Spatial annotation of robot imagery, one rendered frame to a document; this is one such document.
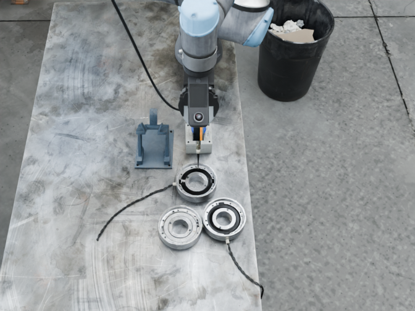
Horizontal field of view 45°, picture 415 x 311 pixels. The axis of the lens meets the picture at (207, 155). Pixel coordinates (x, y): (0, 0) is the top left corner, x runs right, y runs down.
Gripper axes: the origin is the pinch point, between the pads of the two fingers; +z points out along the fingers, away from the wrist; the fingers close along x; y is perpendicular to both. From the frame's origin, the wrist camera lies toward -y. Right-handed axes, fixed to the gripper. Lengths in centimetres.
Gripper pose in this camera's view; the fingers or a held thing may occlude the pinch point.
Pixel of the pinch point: (198, 124)
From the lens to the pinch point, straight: 124.5
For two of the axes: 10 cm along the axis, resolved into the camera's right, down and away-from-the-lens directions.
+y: 0.0, -8.3, 5.6
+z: -0.2, 5.6, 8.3
